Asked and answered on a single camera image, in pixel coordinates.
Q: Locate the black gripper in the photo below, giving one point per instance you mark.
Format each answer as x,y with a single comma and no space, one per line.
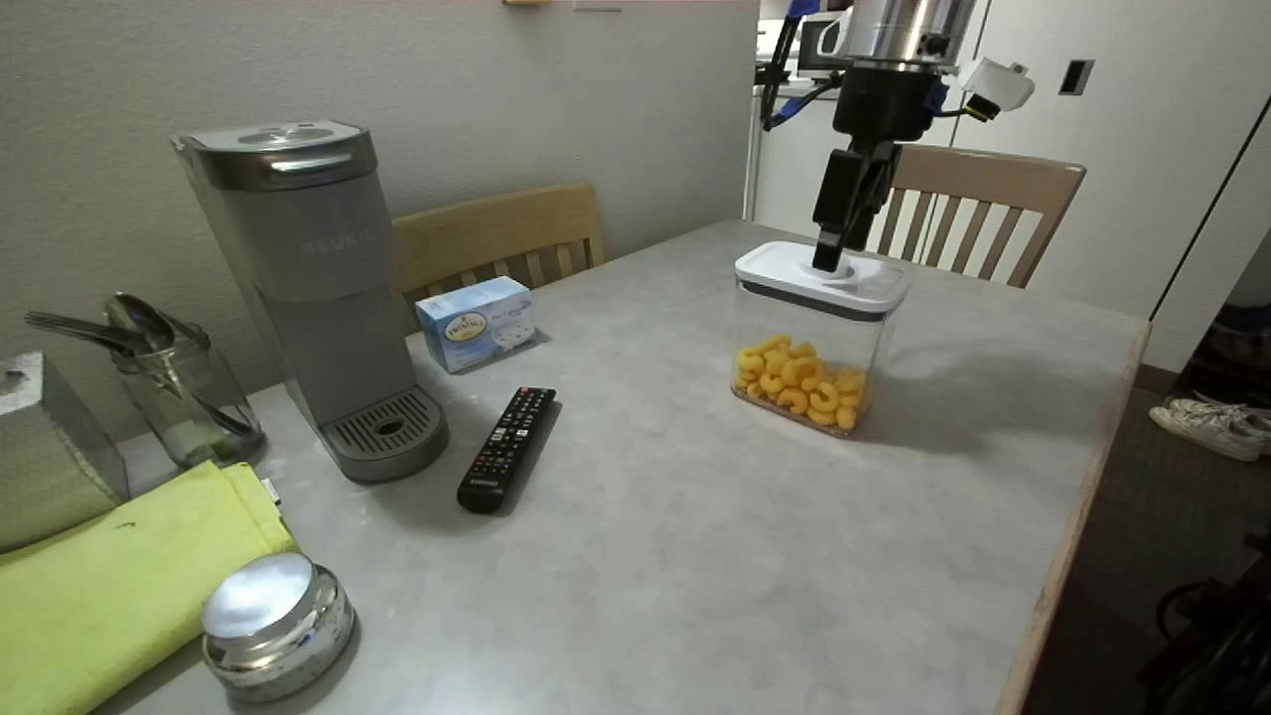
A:
885,104

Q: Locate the white rectangular container lid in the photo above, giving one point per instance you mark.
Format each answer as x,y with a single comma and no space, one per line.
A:
868,297

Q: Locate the clear plastic storage container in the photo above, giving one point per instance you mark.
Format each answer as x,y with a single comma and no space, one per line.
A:
809,331

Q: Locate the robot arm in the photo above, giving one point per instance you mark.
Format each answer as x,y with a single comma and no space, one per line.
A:
916,24

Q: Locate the clear container with yellow food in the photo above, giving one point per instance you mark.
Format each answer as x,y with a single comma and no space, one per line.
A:
801,387

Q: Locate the white kitchen cabinet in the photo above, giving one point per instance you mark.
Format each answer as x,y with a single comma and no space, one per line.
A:
786,174

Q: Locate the slatted light wooden chair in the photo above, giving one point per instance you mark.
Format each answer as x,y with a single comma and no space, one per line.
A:
995,179

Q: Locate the grey microwave oven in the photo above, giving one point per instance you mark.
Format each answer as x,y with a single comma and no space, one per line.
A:
819,37

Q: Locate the wooden chair with broad backrest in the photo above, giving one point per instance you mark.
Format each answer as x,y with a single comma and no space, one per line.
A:
488,233

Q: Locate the light blue cardboard box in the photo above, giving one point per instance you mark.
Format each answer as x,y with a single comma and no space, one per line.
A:
478,325

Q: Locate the white shoes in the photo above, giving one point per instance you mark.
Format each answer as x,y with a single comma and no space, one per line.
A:
1211,432

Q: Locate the black remote control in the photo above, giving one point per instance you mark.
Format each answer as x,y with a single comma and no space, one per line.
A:
504,449

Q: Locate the grey coffee maker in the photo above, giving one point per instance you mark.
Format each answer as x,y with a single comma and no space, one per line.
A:
320,290

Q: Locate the dark tangled floor item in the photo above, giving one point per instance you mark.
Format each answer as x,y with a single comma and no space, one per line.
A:
1215,637

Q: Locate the clear plastic pitcher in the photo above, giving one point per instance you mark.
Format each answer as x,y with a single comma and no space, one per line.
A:
173,384

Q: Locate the round silver metal tin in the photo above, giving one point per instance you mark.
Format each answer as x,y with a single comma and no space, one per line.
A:
276,623

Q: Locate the lime green cloth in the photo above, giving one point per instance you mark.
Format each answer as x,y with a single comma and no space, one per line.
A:
120,583

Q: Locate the grey metal box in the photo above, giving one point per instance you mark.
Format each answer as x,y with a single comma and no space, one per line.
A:
45,462

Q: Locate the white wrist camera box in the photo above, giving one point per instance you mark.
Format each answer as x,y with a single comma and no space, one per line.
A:
999,89

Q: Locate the black wall plate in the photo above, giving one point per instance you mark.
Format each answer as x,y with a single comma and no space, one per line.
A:
1077,76

